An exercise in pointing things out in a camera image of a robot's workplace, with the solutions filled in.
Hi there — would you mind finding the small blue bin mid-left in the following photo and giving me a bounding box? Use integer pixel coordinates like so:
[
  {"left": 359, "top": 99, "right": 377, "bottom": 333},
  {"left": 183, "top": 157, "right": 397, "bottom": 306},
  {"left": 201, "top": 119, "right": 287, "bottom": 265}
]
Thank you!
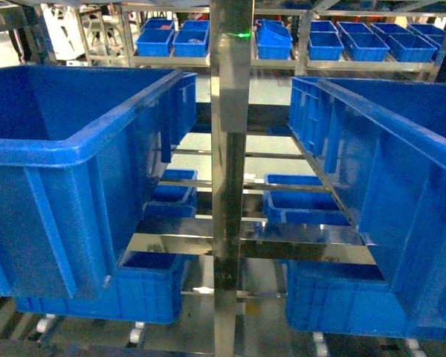
[{"left": 141, "top": 184, "right": 198, "bottom": 220}]

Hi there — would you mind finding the small blue bin mid-right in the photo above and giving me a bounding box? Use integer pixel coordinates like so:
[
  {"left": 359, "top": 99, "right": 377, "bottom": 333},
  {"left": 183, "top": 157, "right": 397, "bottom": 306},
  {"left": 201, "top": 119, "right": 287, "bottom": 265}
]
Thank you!
[{"left": 263, "top": 190, "right": 349, "bottom": 226}]

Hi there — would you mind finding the lower left blue crate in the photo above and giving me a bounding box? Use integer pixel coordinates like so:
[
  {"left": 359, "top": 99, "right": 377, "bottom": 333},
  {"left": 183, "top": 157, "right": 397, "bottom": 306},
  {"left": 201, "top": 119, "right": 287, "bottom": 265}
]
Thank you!
[{"left": 16, "top": 252, "right": 193, "bottom": 324}]

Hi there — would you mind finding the large blue crate left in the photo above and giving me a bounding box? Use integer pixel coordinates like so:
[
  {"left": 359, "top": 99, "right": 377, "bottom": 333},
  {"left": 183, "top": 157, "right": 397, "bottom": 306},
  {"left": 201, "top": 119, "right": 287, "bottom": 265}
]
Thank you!
[{"left": 0, "top": 65, "right": 196, "bottom": 299}]

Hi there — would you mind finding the large blue crate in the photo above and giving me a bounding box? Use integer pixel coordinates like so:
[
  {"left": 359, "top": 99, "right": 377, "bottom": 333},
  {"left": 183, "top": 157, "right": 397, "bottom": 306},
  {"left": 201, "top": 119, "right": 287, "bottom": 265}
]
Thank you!
[
  {"left": 288, "top": 77, "right": 446, "bottom": 328},
  {"left": 0, "top": 65, "right": 196, "bottom": 299}
]

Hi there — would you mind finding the lower right blue crate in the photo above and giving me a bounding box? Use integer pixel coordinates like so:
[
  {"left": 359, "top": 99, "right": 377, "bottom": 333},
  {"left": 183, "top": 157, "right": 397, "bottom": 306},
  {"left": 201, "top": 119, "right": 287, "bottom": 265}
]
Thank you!
[{"left": 281, "top": 260, "right": 446, "bottom": 341}]

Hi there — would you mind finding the large blue crate right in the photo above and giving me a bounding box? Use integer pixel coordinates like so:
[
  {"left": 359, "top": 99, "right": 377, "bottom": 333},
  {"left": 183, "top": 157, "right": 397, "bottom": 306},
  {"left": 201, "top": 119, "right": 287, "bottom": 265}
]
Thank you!
[{"left": 288, "top": 77, "right": 446, "bottom": 328}]

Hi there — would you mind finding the steel vertical rack post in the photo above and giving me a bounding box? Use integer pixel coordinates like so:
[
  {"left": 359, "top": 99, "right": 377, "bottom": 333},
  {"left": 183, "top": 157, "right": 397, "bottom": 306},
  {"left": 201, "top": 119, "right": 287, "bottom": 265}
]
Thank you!
[{"left": 210, "top": 1, "right": 254, "bottom": 356}]

